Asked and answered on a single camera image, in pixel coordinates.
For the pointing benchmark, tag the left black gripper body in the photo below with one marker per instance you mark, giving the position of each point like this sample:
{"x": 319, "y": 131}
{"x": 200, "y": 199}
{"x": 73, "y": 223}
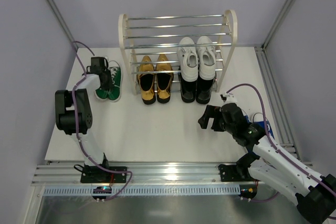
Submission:
{"x": 106, "y": 82}

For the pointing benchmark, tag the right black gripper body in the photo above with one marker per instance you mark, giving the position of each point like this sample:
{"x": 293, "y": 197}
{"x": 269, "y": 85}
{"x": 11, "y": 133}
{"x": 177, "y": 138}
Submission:
{"x": 215, "y": 118}

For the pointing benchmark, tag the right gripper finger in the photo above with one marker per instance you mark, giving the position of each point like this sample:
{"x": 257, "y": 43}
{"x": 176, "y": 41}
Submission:
{"x": 209, "y": 113}
{"x": 217, "y": 125}

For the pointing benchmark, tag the black leather shoe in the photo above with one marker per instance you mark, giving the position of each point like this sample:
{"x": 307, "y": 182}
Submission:
{"x": 204, "y": 90}
{"x": 188, "y": 90}

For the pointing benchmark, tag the green canvas sneaker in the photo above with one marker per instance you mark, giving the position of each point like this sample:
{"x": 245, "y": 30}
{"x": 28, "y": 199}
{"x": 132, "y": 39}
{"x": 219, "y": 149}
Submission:
{"x": 114, "y": 89}
{"x": 101, "y": 94}

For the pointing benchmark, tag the gold loafer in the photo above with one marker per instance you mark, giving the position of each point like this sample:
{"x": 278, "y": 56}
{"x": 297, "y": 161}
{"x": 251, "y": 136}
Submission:
{"x": 145, "y": 79}
{"x": 164, "y": 78}

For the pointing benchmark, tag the white sneaker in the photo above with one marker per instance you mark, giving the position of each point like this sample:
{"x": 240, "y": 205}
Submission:
{"x": 207, "y": 55}
{"x": 187, "y": 56}

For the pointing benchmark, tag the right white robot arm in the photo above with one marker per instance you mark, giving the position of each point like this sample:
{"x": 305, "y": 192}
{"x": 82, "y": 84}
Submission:
{"x": 312, "y": 193}

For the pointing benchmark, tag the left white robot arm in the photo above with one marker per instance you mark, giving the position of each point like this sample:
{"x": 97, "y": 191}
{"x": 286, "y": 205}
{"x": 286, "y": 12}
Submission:
{"x": 74, "y": 115}

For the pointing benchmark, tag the white shoe rack chrome bars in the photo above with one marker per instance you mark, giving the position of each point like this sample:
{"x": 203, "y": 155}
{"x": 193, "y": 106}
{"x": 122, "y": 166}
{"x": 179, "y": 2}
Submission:
{"x": 152, "y": 36}

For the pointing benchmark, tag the right blue canvas sneaker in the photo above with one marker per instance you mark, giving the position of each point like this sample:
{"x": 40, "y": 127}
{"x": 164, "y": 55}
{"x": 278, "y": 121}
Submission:
{"x": 259, "y": 119}

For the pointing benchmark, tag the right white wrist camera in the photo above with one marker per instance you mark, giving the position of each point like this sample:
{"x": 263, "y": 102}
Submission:
{"x": 228, "y": 98}

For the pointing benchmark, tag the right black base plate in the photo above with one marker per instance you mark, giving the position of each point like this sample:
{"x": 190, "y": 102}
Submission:
{"x": 237, "y": 173}

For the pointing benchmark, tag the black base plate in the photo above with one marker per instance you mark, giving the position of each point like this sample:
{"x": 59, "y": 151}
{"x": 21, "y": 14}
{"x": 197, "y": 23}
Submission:
{"x": 237, "y": 173}
{"x": 93, "y": 174}

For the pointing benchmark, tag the right side aluminium rail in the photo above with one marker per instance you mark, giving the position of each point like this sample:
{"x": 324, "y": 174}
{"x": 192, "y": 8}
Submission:
{"x": 281, "y": 123}

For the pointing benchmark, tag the aluminium mounting rail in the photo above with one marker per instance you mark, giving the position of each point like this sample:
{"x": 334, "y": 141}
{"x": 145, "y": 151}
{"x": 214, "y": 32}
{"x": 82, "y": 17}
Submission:
{"x": 57, "y": 173}

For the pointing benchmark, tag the slotted grey cable duct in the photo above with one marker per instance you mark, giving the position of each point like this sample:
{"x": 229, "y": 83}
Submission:
{"x": 143, "y": 190}

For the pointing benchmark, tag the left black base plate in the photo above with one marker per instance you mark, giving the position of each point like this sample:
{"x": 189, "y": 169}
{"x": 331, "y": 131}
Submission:
{"x": 93, "y": 174}

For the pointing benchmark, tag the left aluminium frame post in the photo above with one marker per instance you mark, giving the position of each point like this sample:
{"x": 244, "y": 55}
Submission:
{"x": 60, "y": 20}

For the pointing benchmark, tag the aluminium frame post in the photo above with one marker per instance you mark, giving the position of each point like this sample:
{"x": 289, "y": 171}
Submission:
{"x": 284, "y": 11}
{"x": 60, "y": 20}

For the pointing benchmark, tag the right aluminium frame post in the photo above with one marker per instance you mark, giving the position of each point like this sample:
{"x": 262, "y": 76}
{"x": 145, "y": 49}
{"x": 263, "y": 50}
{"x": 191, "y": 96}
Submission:
{"x": 284, "y": 11}

